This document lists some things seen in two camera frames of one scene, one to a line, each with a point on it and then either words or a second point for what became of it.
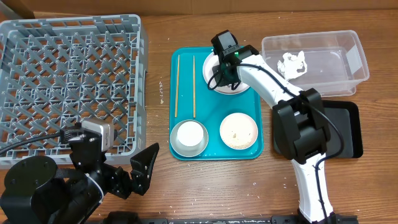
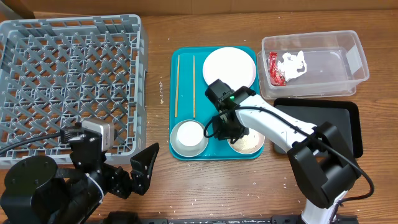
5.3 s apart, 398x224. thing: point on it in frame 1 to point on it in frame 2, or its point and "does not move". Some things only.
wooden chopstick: (177, 86) does not move
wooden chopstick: (194, 86) does not move
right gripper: (226, 78) to (230, 130)
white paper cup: (189, 133) does not move
